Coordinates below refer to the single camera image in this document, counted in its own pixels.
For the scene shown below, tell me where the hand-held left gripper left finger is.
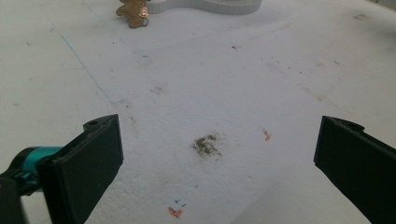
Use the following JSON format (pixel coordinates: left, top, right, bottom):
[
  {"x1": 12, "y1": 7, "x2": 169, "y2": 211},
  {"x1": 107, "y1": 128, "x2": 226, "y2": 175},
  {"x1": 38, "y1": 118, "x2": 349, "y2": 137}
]
[{"x1": 6, "y1": 113, "x2": 125, "y2": 224}]

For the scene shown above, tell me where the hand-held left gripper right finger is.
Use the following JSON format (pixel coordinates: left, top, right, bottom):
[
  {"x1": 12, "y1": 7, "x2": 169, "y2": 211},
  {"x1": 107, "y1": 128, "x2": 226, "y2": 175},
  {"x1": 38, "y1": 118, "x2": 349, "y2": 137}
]
[{"x1": 313, "y1": 115, "x2": 396, "y2": 224}]

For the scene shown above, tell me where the gingerbread charm keychain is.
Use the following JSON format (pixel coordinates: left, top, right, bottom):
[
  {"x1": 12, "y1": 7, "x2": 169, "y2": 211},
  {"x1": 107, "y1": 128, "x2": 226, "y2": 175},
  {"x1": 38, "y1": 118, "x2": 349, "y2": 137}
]
[{"x1": 115, "y1": 0, "x2": 150, "y2": 30}]

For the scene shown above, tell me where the white stand with post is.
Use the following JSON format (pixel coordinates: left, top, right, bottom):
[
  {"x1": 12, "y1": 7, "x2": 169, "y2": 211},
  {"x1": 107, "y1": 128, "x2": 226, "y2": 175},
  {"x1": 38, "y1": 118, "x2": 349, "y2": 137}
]
[{"x1": 145, "y1": 0, "x2": 263, "y2": 16}]

